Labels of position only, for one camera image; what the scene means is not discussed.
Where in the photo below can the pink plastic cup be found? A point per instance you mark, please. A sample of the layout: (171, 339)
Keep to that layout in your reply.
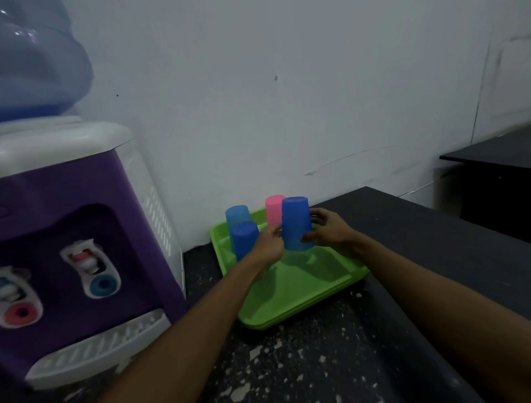
(274, 209)

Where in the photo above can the person's right hand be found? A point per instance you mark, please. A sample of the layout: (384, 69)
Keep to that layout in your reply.
(336, 232)

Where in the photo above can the purple white water dispenser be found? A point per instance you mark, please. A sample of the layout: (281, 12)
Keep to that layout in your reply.
(62, 182)

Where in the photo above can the green plastic tray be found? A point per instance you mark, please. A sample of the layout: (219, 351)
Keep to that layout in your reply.
(290, 290)

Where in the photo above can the dark blue plastic cup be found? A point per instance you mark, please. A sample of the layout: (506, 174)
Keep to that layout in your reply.
(296, 220)
(244, 241)

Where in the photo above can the person's left hand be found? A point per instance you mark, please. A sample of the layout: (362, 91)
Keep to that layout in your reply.
(267, 249)

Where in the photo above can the light blue plastic cup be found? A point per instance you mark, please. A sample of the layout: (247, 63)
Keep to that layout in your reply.
(238, 214)

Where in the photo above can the person's right forearm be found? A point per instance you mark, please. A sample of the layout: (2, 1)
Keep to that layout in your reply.
(448, 307)

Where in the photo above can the black side table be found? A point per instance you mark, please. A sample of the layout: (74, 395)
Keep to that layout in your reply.
(498, 153)

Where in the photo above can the person's left forearm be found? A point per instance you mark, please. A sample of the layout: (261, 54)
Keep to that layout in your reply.
(186, 340)

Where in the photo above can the clear blue water bottle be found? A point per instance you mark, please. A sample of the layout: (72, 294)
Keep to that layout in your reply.
(37, 62)

